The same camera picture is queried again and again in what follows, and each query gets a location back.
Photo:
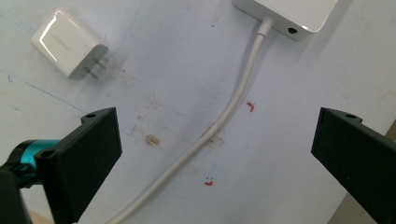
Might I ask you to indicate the white power strip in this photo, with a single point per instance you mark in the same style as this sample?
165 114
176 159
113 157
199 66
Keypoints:
288 14

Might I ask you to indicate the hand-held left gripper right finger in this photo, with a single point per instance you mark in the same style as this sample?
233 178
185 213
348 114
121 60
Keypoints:
358 149

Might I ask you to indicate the white charger plug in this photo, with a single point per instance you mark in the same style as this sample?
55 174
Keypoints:
63 43

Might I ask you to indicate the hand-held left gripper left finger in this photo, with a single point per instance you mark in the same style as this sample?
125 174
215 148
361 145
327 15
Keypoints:
79 155

